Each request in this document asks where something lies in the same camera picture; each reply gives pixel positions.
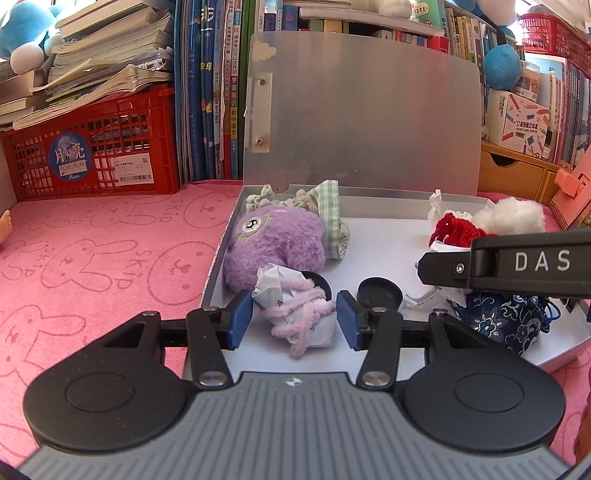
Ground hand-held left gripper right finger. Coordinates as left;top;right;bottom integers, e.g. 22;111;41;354
336;291;497;391

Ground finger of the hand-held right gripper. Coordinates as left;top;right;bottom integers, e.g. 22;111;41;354
417;249;474;289

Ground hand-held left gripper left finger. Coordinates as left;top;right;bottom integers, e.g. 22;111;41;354
99;291;254;391

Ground white paper sheet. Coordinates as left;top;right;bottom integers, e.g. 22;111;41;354
404;242;467;311

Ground black round lid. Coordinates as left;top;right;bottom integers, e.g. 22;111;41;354
358;277;403;311

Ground red crochet piece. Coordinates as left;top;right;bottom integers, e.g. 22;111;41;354
428;210;490;252

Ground white packet with pink yarn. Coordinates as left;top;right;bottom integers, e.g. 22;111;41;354
252;263;335;349

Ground black round container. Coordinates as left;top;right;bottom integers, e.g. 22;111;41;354
300;271;332;301

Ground pale pink yarn piece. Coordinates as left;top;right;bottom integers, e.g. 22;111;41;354
261;270;335;360

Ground navy floral drawstring pouch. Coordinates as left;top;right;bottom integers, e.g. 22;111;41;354
445;291;561;356

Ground white tissue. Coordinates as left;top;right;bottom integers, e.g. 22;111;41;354
427;189;472;227

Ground purple plush toy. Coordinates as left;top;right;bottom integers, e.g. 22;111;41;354
224;204;328;291

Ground green checkered cloth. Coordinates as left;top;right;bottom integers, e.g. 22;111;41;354
245;179;352;264

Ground grey file box with lid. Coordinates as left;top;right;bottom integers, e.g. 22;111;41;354
182;31;591;384

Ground pink triangular toy house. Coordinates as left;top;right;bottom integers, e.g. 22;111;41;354
549;148;591;232

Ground wooden drawer organiser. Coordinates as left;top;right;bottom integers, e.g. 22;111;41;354
478;141;564;206

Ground label printer box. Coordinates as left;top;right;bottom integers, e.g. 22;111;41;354
487;89;552;160

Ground row of colourful shelf books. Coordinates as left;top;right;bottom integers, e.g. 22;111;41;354
443;14;591;169

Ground pink rabbit print blanket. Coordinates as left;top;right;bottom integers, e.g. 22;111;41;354
0;179;591;467

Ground round blue plush ball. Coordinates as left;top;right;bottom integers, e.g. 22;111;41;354
484;44;522;89

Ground red plastic crate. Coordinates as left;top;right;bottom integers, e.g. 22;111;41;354
0;83;181;201

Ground row of blue books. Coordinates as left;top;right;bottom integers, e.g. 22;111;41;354
174;0;257;183

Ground red plastic basket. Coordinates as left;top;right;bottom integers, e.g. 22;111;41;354
519;11;591;77

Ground blue and white plush toy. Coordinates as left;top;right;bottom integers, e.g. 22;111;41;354
475;0;520;27

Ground flat stacked shelf books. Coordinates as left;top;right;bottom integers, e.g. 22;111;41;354
256;0;451;51

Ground stack of worn books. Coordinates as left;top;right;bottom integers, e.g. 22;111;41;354
0;0;176;132

